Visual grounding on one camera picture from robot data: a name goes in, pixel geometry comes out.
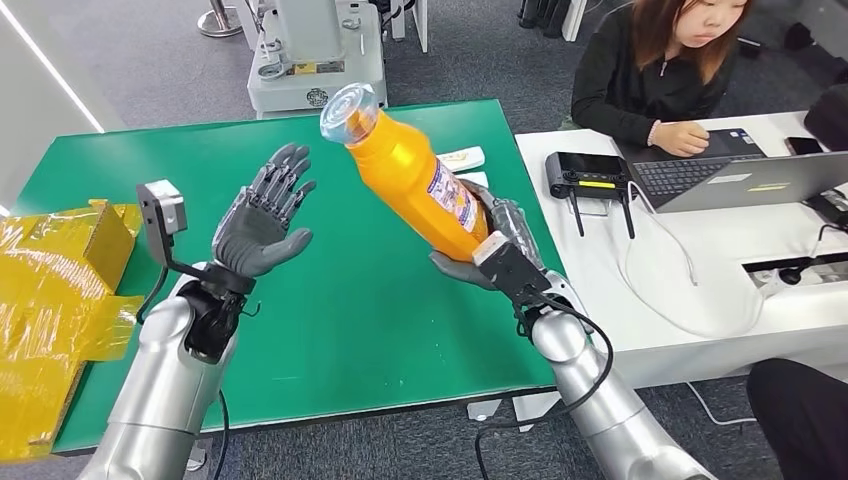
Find person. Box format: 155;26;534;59
570;0;757;159

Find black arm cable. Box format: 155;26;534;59
473;289;615;480
135;264;232;480

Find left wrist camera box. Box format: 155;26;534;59
135;179;213;280

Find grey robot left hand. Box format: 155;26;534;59
211;142;318;280

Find black controller with antennas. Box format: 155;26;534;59
545;151;639;242

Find black power plug cable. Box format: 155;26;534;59
778;222;848;287

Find orange bottle with blue cap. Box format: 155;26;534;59
319;82;492;264

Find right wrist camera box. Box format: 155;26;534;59
471;230;553;308

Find table leg bracket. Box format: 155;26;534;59
466;390;564;433

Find grey laptop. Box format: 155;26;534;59
613;128;848;216

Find white cable on floor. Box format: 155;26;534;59
685;380;758;427

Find black bulky object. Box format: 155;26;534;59
803;83;848;154

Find black phone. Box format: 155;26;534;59
785;136;828;158

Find black rounded object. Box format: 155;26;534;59
745;358;848;480

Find metal stanchion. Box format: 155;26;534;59
196;0;244;38

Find person's hand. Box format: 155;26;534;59
652;121;712;159

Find white furniture leg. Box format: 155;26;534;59
390;0;430;53

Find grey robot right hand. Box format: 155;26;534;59
429;178;549;291

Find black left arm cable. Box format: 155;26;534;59
135;264;232;480

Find white cable on desk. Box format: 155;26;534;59
621;182;786;342

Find black adapter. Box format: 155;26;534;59
802;187;848;229

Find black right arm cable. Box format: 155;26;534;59
473;289;615;480

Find white panel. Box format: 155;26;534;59
561;0;590;42

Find yellow taped cardboard box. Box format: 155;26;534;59
0;198;148;465

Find black items on floor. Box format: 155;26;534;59
517;0;571;38

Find desk socket recess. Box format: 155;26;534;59
743;252;848;291

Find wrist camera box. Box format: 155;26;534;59
471;230;553;308
135;179;213;280

